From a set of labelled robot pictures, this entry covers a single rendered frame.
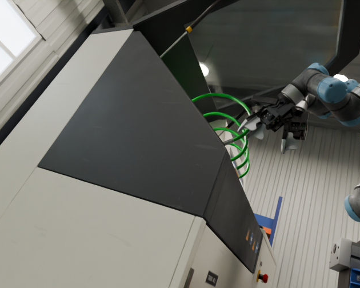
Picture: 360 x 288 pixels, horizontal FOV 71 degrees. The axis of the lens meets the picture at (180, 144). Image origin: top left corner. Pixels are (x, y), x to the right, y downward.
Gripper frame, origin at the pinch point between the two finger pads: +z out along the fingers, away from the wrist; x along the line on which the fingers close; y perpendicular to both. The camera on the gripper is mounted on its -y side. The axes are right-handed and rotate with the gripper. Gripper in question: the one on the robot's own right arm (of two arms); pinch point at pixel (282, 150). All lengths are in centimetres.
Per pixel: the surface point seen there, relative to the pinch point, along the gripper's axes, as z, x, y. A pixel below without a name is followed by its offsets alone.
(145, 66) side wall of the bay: 2, -47, -42
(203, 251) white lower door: 51, -41, -3
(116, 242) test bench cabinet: 56, -47, -19
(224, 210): 40, -36, -3
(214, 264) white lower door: 52, -32, -3
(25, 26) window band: -177, 18, -427
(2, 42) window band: -130, 11, -426
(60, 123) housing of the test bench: 29, -47, -64
